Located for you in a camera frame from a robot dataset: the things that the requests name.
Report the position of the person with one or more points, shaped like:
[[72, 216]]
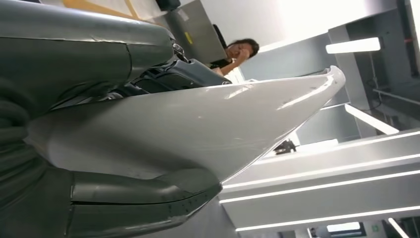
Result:
[[244, 49]]

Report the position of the white bar light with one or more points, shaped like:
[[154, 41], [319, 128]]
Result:
[[352, 45], [370, 120]]

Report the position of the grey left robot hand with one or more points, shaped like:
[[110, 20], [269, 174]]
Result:
[[82, 56]]

